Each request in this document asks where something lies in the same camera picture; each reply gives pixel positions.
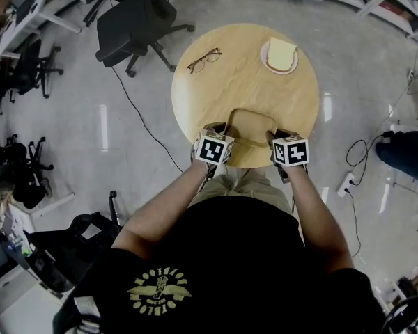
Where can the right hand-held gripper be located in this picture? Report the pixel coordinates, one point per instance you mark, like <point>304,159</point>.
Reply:
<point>292,151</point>

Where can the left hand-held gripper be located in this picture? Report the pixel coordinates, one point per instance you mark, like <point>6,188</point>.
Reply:
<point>214,149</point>

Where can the tan wooden tray container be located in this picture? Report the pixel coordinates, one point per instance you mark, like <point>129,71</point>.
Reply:
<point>251,125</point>

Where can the person's right forearm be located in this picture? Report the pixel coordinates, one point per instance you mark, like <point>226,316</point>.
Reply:
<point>317,214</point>

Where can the person's left forearm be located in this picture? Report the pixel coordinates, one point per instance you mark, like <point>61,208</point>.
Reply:
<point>160,207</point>

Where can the round wooden table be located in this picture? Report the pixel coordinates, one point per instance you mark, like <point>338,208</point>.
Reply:
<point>245,89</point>

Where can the person's khaki trousers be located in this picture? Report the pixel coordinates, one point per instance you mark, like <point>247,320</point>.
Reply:
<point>244,186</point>

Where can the thin-framed eyeglasses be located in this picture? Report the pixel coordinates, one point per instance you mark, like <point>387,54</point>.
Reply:
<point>205,60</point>

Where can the pink round plate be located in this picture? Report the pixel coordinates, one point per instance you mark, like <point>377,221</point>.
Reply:
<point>264,63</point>

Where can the slice of white bread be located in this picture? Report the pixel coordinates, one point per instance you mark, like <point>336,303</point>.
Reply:
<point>281,53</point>

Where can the white power strip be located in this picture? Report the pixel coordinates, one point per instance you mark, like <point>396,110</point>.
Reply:
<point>345,184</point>

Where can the large black office chair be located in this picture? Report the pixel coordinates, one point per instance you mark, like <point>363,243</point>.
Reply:
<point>132,23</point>

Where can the person's black printed shirt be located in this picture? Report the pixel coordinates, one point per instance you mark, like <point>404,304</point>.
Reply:
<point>230,277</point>

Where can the white metal shelf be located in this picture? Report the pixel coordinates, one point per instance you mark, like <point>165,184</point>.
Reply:
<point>393,2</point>

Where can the black mesh office chair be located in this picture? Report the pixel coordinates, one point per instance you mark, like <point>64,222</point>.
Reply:
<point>73,245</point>

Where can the black swivel chair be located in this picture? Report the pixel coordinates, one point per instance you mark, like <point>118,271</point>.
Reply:
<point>35,68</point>

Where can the cluster of black chairs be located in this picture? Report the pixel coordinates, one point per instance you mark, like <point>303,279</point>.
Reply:
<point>24,172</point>

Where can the white desk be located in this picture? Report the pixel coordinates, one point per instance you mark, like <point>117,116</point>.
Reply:
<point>31,12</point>

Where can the white cabinet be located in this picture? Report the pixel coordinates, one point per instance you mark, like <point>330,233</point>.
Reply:
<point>14,301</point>

